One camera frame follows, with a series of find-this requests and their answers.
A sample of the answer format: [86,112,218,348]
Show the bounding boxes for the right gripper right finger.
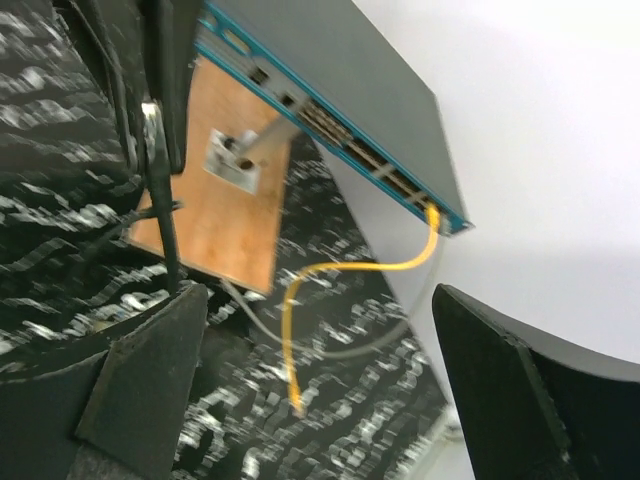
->
[432,284,639,479]

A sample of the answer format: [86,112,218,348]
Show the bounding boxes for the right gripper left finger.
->
[1,284,208,479]

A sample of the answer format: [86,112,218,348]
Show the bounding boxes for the grey ethernet cable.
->
[219,234,444,360]

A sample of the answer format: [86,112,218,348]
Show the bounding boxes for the yellow ethernet cable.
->
[280,204,444,419]

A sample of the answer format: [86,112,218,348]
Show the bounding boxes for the black cable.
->
[69,0,184,291]

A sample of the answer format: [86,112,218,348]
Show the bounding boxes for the teal network switch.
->
[196,1,470,235]

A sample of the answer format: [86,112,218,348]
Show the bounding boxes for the metal mounting plate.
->
[203,129,261,195]

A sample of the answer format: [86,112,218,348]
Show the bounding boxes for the metal stand post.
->
[235,117,300,170]

